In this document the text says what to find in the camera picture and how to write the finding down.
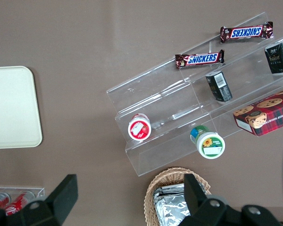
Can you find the natural wicker basket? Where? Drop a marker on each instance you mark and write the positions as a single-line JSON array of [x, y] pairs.
[[155, 183]]

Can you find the Snickers chocolate bar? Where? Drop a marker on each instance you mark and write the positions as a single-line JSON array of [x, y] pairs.
[[199, 58], [246, 31]]

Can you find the clear acrylic bottle rack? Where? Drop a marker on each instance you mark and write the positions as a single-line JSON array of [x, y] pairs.
[[37, 191]]

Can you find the silver foil packets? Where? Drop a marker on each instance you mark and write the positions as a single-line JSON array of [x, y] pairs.
[[171, 209]]

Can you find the green lid yogurt cup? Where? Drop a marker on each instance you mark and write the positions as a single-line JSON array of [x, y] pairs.
[[210, 146]]

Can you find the beige plastic tray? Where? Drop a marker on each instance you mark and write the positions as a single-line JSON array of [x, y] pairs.
[[11, 108]]

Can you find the clear acrylic stepped stand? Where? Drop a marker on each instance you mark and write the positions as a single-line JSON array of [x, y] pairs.
[[169, 99]]

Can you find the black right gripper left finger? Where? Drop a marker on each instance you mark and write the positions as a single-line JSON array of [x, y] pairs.
[[66, 193]]

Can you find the aluminium foil container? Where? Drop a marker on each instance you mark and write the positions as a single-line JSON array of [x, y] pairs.
[[155, 196]]

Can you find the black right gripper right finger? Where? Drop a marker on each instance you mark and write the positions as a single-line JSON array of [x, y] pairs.
[[194, 195]]

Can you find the red tartan cookie box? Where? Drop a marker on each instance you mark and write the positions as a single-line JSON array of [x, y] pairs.
[[266, 115]]

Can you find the small black carton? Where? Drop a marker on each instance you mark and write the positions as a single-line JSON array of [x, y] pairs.
[[278, 57], [218, 86]]

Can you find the red lid yogurt cup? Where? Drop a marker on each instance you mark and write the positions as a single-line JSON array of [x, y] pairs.
[[139, 128]]

